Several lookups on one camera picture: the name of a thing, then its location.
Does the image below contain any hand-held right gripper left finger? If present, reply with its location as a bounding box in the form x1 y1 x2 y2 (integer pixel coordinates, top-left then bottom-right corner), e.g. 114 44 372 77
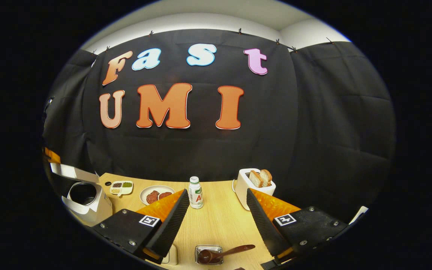
94 189 190 265

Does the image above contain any metal chopstick holder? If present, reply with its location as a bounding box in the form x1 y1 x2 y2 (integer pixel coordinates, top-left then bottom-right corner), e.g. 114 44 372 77
195 245 224 266

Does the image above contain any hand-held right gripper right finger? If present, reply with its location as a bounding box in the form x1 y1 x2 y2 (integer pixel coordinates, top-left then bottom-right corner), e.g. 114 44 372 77
247 189 351 269

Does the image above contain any white toaster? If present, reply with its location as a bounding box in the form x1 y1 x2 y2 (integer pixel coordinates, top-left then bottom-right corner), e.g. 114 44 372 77
234 168 276 210

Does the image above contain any divided white bean dish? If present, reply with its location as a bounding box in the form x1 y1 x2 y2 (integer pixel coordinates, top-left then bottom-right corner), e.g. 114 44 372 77
110 181 134 196

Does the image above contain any brown wooden spoon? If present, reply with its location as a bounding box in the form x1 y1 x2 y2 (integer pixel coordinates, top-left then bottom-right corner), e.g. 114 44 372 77
198 244 256 264

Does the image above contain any clear plastic rice box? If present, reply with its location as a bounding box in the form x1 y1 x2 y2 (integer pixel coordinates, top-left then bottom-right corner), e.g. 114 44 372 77
162 244 178 266

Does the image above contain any white rice cooker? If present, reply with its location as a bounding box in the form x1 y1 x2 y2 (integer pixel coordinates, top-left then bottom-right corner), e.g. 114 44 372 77
49 161 114 227

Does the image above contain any white drink bottle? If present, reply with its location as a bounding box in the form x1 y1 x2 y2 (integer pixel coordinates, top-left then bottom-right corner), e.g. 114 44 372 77
188 177 204 209

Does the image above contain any row of black cloth clips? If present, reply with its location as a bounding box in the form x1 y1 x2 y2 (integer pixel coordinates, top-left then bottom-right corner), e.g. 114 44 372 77
93 28 335 55

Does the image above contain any black backdrop cloth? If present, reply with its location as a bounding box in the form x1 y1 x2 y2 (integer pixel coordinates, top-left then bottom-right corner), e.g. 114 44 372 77
42 29 396 225

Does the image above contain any white round plate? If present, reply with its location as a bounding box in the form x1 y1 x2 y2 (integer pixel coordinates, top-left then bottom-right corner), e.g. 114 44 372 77
140 185 176 206

